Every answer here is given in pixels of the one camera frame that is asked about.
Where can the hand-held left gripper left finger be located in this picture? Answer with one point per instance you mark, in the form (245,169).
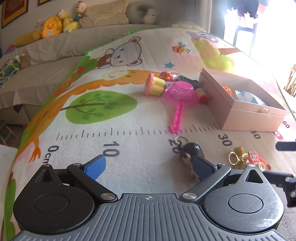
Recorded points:
(96,168)

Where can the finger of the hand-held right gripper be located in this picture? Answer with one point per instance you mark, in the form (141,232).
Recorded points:
(286,145)
(277,177)

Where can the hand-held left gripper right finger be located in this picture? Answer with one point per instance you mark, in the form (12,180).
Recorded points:
(203,169)

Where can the pink cardboard box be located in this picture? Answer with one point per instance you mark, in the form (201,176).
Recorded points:
(242,113)

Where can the pink toy strainer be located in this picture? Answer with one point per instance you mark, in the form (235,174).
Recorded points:
(182,91)

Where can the yellow toy cup pink lid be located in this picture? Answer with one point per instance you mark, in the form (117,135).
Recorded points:
(155,84)

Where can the small beige shell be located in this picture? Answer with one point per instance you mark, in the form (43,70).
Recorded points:
(264,110)

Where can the printed play mat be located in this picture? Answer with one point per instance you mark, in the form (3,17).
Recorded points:
(129,120)

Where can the blue and white toy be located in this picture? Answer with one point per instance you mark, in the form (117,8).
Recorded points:
(247,97)

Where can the yellow wicker object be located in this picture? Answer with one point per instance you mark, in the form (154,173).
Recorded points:
(291,80)

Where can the red and beige toy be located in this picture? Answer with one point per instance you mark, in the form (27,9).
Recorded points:
(203,95)

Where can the white furniture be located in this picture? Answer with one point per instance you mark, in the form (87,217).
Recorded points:
(7,166)

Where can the green toy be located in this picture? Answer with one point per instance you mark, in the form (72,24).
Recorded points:
(188,80)

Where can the wooden stool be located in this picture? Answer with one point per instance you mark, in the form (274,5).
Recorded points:
(7,132)

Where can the red round toy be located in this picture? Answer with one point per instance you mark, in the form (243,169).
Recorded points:
(167,76)

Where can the grey covered sofa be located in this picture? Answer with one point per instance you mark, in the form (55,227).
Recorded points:
(57,46)

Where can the brown plush bear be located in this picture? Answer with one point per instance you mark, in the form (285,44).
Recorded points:
(25,60)

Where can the green knitted cloth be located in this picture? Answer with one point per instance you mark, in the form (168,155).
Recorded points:
(8,69)

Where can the long yellow plush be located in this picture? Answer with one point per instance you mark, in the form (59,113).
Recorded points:
(27,38)

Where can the yellow duck plush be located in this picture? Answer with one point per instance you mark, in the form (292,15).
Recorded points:
(50,27)

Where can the small yellow and white plush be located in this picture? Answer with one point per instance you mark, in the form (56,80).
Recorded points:
(68,23)

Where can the beige pillow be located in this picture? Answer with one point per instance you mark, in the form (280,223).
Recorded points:
(104,14)

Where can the grey neck pillow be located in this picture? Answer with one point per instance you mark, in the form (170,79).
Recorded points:
(143,14)

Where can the large framed picture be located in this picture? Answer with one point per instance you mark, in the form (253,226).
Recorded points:
(13,10)

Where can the dark window frame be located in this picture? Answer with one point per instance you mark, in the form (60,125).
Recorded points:
(245,9)

